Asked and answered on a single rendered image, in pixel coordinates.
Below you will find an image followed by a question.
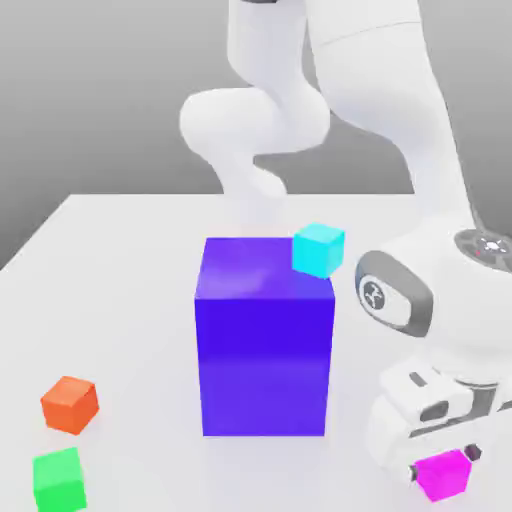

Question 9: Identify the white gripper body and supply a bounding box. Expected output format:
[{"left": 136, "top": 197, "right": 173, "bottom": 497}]
[{"left": 367, "top": 393, "right": 512, "bottom": 469}]

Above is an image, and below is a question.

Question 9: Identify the small magenta cube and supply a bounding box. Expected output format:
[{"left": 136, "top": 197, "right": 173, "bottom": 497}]
[{"left": 413, "top": 448, "right": 474, "bottom": 504}]

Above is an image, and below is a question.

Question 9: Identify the small cyan cube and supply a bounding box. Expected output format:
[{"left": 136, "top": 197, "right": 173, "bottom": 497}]
[{"left": 291, "top": 222, "right": 346, "bottom": 280}]

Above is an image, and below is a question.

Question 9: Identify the small orange cube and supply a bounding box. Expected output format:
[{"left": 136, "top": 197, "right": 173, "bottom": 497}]
[{"left": 40, "top": 375, "right": 101, "bottom": 436}]

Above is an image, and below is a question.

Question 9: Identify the small green cube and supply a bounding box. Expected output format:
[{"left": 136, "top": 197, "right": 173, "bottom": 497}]
[{"left": 32, "top": 446, "right": 88, "bottom": 512}]

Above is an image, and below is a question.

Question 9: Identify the large blue box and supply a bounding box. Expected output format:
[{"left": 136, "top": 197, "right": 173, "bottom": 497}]
[{"left": 194, "top": 236, "right": 336, "bottom": 438}]

